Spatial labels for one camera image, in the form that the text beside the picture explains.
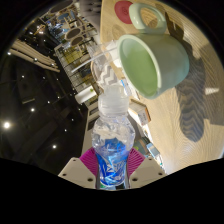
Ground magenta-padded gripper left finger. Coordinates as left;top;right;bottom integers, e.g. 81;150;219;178
58;147;100;190

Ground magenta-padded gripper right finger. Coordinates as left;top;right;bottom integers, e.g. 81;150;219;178
124;147;167;190

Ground clear bottle with blue label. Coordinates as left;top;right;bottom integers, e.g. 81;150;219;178
90;84;136;189

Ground blue white tissue pack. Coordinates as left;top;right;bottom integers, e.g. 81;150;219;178
145;142;162;159

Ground group of ceiling spotlights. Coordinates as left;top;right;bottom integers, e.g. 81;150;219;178
1;56;61;151

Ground pale green mug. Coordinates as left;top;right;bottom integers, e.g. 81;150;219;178
117;2;190;100

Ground clear plastic cup with straw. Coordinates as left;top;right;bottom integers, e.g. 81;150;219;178
71;39;123;84

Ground group of dining chairs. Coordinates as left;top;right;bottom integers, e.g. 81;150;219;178
33;0;101;48

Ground flat round red coaster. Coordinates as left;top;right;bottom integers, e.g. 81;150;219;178
114;0;134;25

